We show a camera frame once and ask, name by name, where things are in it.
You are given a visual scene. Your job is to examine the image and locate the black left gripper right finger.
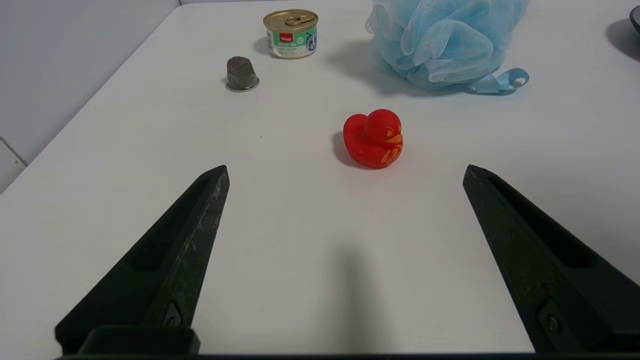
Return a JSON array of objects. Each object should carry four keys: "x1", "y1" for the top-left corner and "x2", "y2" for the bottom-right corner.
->
[{"x1": 463, "y1": 165, "x2": 640, "y2": 356}]

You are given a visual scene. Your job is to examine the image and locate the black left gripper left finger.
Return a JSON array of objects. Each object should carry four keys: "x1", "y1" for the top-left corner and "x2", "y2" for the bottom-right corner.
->
[{"x1": 54, "y1": 165, "x2": 230, "y2": 355}]

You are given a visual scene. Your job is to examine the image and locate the light blue mesh bath loofah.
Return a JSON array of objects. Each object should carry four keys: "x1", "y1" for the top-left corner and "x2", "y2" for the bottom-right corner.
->
[{"x1": 365, "y1": 0, "x2": 531, "y2": 95}]

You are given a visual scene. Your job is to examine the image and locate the small gold-lid pet food can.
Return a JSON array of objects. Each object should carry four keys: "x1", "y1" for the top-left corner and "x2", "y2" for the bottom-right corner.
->
[{"x1": 263, "y1": 8, "x2": 319, "y2": 60}]

